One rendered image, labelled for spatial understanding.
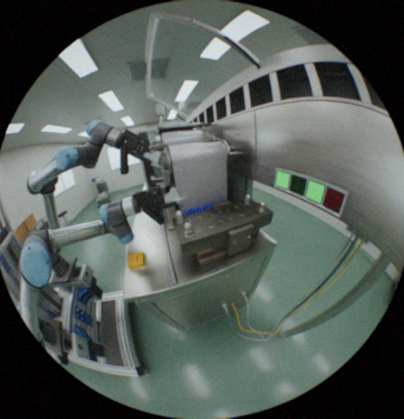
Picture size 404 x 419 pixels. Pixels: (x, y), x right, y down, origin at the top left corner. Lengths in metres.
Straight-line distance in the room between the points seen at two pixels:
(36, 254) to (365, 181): 0.80
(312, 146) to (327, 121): 0.09
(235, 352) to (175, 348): 0.50
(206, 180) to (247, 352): 1.33
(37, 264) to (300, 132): 0.81
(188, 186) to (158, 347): 1.33
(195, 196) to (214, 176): 0.12
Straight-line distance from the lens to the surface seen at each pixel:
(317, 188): 0.39
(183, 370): 1.34
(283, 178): 0.45
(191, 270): 0.47
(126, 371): 1.28
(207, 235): 0.39
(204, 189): 0.53
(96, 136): 0.56
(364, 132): 0.39
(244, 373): 1.34
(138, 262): 0.53
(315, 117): 0.41
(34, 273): 0.47
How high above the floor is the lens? 1.28
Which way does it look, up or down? 28 degrees down
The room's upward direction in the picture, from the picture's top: 5 degrees counter-clockwise
